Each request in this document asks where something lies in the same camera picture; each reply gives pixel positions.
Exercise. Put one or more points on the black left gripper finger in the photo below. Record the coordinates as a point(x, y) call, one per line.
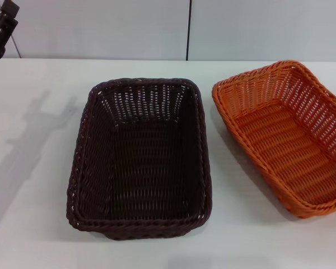
point(12, 4)

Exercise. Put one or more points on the dark brown woven basket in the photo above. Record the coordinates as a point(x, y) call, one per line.
point(145, 168)

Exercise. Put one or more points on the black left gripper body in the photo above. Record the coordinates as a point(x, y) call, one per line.
point(2, 39)

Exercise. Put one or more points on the orange woven basket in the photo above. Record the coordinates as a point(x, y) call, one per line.
point(291, 145)

